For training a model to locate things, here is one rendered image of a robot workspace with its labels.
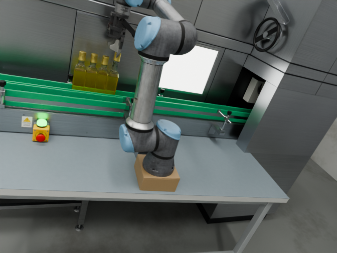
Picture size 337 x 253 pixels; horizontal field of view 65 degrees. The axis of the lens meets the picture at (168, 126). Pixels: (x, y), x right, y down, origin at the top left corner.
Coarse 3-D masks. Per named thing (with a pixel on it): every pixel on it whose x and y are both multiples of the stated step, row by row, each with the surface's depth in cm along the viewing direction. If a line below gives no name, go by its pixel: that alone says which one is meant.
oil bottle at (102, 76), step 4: (100, 68) 142; (100, 72) 141; (104, 72) 142; (100, 76) 142; (104, 76) 143; (96, 80) 143; (100, 80) 143; (104, 80) 144; (96, 84) 144; (100, 84) 144; (104, 84) 145; (96, 88) 145; (100, 88) 145; (104, 88) 146; (100, 92) 147; (104, 92) 148
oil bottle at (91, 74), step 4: (88, 68) 139; (92, 68) 139; (96, 68) 141; (88, 72) 139; (92, 72) 139; (96, 72) 140; (88, 76) 140; (92, 76) 140; (96, 76) 141; (88, 80) 141; (92, 80) 142; (84, 84) 142; (88, 84) 142; (92, 84) 143; (84, 88) 143; (88, 88) 143; (92, 88) 144
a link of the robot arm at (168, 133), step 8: (160, 120) 116; (168, 120) 120; (160, 128) 111; (168, 128) 113; (176, 128) 116; (160, 136) 111; (168, 136) 111; (176, 136) 113; (160, 144) 112; (168, 144) 113; (176, 144) 116; (160, 152) 116; (168, 152) 116
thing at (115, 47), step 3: (117, 39) 135; (117, 42) 136; (111, 45) 135; (114, 45) 136; (117, 45) 136; (111, 48) 136; (114, 48) 136; (117, 48) 137; (117, 51) 137; (120, 51) 138; (117, 54) 138
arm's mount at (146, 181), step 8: (136, 160) 131; (136, 168) 129; (136, 176) 127; (144, 176) 118; (152, 176) 119; (168, 176) 122; (176, 176) 123; (144, 184) 119; (152, 184) 120; (160, 184) 121; (168, 184) 123; (176, 184) 124
